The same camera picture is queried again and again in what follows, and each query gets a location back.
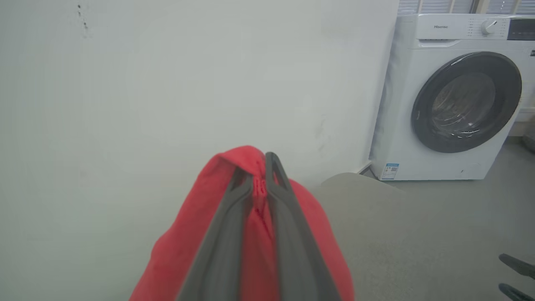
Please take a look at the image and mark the dark round washing machine door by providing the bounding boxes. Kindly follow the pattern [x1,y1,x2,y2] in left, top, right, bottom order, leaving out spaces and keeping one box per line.
[411,51,522,153]

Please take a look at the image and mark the dark washing machine display panel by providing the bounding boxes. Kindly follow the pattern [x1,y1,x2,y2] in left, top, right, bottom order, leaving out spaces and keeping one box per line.
[507,19,535,41]

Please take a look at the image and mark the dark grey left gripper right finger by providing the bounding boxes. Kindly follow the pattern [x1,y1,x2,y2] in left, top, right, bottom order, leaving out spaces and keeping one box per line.
[265,151,341,301]

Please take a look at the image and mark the white front-load washing machine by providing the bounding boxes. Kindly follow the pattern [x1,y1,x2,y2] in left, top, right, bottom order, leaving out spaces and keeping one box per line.
[369,13,535,181]

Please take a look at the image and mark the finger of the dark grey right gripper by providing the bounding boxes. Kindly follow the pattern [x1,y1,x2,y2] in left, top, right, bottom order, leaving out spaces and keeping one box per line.
[498,283,535,301]
[499,253,535,279]

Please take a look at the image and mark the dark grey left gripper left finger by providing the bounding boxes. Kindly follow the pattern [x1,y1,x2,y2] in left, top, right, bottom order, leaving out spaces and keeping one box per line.
[178,167,254,301]

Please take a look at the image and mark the white window blinds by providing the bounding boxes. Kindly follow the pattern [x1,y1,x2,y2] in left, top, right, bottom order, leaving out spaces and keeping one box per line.
[397,0,535,16]

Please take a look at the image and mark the red basketball jersey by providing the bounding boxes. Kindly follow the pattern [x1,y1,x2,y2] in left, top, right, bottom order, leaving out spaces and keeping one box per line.
[129,145,355,301]

